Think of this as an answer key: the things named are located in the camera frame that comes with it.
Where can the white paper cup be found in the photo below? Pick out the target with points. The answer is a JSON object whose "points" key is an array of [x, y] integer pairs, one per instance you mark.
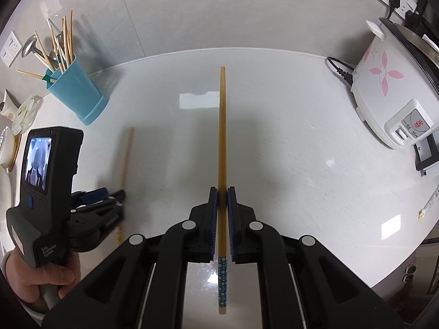
{"points": [[7, 108]]}

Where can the black metal rack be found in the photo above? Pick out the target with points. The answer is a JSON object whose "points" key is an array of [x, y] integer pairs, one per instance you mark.
{"points": [[422, 7]]}

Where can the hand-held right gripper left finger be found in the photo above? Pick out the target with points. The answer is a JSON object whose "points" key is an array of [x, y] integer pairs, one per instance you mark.
{"points": [[214, 226]]}

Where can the round wooden coaster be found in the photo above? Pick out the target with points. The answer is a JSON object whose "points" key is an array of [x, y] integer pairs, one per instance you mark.
{"points": [[14, 157]]}

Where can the thin plain wooden chopstick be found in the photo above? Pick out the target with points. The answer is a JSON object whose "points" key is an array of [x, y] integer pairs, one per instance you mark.
{"points": [[70, 34]]}

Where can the black framed white device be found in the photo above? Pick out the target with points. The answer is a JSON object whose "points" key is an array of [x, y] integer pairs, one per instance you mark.
{"points": [[427, 154]]}

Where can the black power plug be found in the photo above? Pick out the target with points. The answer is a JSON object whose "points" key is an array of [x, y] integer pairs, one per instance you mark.
{"points": [[394, 0], [411, 17]]}

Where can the cream plastic chopstick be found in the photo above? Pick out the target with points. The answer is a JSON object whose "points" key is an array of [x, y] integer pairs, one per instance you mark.
{"points": [[41, 60]]}

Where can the green banded wooden chopstick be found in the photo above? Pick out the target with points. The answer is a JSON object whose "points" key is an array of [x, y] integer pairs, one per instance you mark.
{"points": [[31, 74]]}

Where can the person's left hand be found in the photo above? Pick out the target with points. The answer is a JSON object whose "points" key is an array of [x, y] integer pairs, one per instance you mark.
{"points": [[34, 277]]}

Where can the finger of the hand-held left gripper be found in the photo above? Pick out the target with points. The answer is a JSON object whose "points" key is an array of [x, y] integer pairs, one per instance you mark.
{"points": [[106, 203], [94, 194]]}

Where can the white plastic chopstick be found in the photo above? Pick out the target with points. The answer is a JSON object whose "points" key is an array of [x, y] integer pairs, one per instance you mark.
{"points": [[61, 53]]}

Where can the long metal spoon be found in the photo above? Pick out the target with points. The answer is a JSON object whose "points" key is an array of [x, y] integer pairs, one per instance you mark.
{"points": [[54, 58]]}

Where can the bamboo chopstick white patterned end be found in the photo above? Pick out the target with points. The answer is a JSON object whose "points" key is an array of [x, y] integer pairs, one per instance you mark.
{"points": [[64, 37]]}

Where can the long light wooden chopstick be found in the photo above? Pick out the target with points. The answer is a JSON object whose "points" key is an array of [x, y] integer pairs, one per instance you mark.
{"points": [[43, 46]]}

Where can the white wall switch socket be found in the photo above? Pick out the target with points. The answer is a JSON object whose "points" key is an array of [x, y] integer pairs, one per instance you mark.
{"points": [[5, 56], [13, 43]]}

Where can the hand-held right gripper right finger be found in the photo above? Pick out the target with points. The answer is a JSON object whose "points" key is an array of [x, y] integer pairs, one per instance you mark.
{"points": [[230, 226]]}

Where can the white rice cooker pink flowers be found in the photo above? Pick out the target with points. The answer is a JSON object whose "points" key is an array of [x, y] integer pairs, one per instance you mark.
{"points": [[384, 85]]}

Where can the blue patterned white bowl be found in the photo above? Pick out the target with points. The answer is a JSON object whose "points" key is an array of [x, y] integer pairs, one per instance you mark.
{"points": [[6, 147]]}

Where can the pale chopstick red flower end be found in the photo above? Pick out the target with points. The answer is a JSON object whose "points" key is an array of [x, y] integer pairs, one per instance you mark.
{"points": [[127, 157]]}

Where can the stainless steel ladle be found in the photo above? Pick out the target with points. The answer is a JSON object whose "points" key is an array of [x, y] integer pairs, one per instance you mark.
{"points": [[28, 48]]}

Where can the glass container green lid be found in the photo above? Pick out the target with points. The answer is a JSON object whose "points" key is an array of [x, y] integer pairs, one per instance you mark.
{"points": [[25, 114]]}

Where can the blue plastic utensil holder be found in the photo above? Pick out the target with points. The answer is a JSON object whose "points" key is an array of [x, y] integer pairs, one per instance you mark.
{"points": [[79, 92]]}

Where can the bamboo chopstick blue dotted end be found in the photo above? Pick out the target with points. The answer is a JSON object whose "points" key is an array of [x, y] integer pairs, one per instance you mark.
{"points": [[222, 126]]}

